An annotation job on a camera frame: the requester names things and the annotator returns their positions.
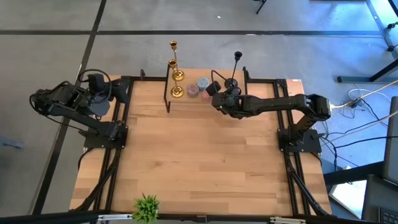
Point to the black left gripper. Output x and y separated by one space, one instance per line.
98 88

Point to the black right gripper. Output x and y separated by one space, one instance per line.
228 104

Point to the blue patterned candle tin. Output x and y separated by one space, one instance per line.
203 82

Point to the purple patterned candle tin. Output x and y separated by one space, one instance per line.
192 90

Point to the gold candlestick holder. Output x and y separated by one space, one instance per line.
178 75
177 92

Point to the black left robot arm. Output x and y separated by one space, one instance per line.
93 124

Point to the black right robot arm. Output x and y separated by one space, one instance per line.
280 102

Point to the wooden shelf riser black legs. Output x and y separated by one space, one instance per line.
191 74

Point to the black candlestick holder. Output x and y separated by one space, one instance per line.
237 55

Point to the green artificial plant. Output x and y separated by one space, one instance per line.
146 208

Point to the black-legged desk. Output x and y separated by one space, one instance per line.
357 79

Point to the black overhead rig bar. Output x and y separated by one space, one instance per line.
46 219

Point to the dark grey monitor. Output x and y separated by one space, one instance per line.
392 140

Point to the black keyboard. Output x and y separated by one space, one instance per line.
388 216

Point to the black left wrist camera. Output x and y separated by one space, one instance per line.
101 108

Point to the black aluminium table frame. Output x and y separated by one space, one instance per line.
262 81

